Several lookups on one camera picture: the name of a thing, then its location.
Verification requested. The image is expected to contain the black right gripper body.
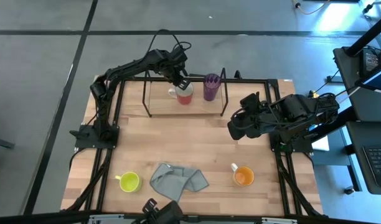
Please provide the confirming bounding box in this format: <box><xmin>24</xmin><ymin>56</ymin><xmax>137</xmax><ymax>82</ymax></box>
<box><xmin>227</xmin><ymin>107</ymin><xmax>271</xmax><ymax>141</ymax></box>

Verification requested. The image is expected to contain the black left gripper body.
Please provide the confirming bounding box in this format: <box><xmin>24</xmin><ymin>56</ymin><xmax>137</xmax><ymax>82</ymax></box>
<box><xmin>159</xmin><ymin>51</ymin><xmax>189</xmax><ymax>82</ymax></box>

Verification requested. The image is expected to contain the red mug white handle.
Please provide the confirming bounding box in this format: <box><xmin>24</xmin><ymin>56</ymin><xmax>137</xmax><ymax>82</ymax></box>
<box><xmin>167</xmin><ymin>82</ymin><xmax>194</xmax><ymax>106</ymax></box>

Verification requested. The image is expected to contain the purple plastic tumbler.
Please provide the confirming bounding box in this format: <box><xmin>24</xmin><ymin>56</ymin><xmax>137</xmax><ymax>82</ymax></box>
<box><xmin>203</xmin><ymin>73</ymin><xmax>222</xmax><ymax>102</ymax></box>

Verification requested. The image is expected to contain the orange mug white handle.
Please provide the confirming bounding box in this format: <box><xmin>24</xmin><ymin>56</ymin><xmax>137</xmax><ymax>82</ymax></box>
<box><xmin>230</xmin><ymin>162</ymin><xmax>255</xmax><ymax>187</ymax></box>

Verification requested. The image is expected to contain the yellow-green mug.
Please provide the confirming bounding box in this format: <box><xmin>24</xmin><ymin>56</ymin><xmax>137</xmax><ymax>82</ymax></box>
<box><xmin>115</xmin><ymin>171</ymin><xmax>143</xmax><ymax>193</ymax></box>

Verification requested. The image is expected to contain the grey cloth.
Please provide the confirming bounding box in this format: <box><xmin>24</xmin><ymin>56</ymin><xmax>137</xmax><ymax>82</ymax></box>
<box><xmin>149</xmin><ymin>162</ymin><xmax>210</xmax><ymax>203</ymax></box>

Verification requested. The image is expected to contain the black desk with laptop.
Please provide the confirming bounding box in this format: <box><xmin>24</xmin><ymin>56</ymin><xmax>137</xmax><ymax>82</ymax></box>
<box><xmin>332</xmin><ymin>45</ymin><xmax>381</xmax><ymax>122</ymax></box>

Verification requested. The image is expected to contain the black desk with keyboard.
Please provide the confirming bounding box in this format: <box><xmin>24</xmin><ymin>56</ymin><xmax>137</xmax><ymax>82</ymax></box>
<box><xmin>346</xmin><ymin>120</ymin><xmax>381</xmax><ymax>195</ymax></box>

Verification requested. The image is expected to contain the black keyboard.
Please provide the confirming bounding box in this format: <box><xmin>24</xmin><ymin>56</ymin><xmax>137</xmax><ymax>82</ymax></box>
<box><xmin>362</xmin><ymin>144</ymin><xmax>381</xmax><ymax>189</ymax></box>

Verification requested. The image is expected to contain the black power adapter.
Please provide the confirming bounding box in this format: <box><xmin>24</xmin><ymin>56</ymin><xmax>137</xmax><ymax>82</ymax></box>
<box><xmin>361</xmin><ymin>46</ymin><xmax>381</xmax><ymax>74</ymax></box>

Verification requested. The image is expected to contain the laptop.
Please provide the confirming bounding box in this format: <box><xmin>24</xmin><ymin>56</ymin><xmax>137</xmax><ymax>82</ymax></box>
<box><xmin>354</xmin><ymin>60</ymin><xmax>381</xmax><ymax>96</ymax></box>

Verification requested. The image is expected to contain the black diagonal beam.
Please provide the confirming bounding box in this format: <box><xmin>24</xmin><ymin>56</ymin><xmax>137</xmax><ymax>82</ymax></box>
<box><xmin>346</xmin><ymin>11</ymin><xmax>381</xmax><ymax>57</ymax></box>

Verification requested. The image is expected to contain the grey furniture foot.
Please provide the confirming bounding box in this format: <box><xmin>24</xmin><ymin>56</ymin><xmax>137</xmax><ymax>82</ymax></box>
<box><xmin>0</xmin><ymin>136</ymin><xmax>16</xmax><ymax>150</ymax></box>

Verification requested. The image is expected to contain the black rig crossbar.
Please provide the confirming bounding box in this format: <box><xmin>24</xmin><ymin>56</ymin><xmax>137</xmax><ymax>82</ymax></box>
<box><xmin>0</xmin><ymin>210</ymin><xmax>381</xmax><ymax>224</ymax></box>

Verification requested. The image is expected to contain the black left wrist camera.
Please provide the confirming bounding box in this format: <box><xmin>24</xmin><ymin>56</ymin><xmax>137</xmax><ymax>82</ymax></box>
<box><xmin>171</xmin><ymin>45</ymin><xmax>189</xmax><ymax>64</ymax></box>

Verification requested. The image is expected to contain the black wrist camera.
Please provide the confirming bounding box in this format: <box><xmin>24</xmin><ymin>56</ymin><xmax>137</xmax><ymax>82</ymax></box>
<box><xmin>239</xmin><ymin>91</ymin><xmax>261</xmax><ymax>110</ymax></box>
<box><xmin>171</xmin><ymin>45</ymin><xmax>189</xmax><ymax>64</ymax></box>

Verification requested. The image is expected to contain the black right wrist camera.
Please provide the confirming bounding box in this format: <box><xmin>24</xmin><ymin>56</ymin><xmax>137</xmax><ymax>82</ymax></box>
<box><xmin>239</xmin><ymin>91</ymin><xmax>261</xmax><ymax>110</ymax></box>

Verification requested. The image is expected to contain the wooden shelf black wire frame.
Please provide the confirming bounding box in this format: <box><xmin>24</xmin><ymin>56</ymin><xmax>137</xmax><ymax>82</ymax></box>
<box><xmin>141</xmin><ymin>67</ymin><xmax>229</xmax><ymax>118</ymax></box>

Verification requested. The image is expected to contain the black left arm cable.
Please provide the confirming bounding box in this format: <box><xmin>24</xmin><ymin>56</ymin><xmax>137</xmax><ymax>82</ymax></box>
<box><xmin>145</xmin><ymin>29</ymin><xmax>192</xmax><ymax>63</ymax></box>

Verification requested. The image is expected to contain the black aluminium table frame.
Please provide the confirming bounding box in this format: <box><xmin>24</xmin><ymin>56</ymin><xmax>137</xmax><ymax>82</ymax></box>
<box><xmin>61</xmin><ymin>74</ymin><xmax>324</xmax><ymax>218</ymax></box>

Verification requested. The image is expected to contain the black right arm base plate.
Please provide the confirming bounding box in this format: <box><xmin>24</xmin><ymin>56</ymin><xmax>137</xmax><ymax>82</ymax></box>
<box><xmin>269</xmin><ymin>128</ymin><xmax>314</xmax><ymax>154</ymax></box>

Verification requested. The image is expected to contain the silver bracket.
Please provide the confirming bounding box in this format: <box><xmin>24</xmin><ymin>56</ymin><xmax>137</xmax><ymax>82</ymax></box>
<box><xmin>88</xmin><ymin>213</ymin><xmax>125</xmax><ymax>224</ymax></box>
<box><xmin>261</xmin><ymin>217</ymin><xmax>298</xmax><ymax>224</ymax></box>

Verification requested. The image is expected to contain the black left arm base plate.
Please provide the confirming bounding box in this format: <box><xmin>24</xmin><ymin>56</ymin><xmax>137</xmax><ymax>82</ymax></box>
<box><xmin>68</xmin><ymin>123</ymin><xmax>120</xmax><ymax>149</ymax></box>

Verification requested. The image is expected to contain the yellow cable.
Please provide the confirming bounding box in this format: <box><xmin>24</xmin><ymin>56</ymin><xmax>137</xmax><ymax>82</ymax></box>
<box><xmin>291</xmin><ymin>0</ymin><xmax>331</xmax><ymax>16</ymax></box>

